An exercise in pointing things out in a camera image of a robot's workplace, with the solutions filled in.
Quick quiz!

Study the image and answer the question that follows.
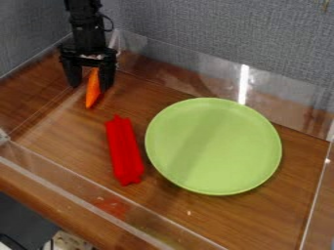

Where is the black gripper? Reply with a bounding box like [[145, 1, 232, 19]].
[[59, 45, 118, 92]]

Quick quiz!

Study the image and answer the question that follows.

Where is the orange toy carrot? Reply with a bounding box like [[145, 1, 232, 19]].
[[85, 68, 101, 108]]

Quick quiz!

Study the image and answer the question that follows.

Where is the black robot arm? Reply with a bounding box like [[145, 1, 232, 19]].
[[59, 0, 118, 93]]

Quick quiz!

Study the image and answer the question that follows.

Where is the green round plate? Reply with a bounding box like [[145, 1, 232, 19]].
[[145, 98, 284, 195]]

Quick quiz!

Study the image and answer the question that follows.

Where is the clear acrylic corner bracket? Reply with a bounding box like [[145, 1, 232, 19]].
[[109, 29, 123, 57]]

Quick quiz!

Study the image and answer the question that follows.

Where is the black cable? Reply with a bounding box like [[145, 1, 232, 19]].
[[99, 11, 117, 33]]

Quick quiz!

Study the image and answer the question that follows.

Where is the clear acrylic enclosure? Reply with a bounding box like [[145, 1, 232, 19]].
[[0, 30, 334, 250]]

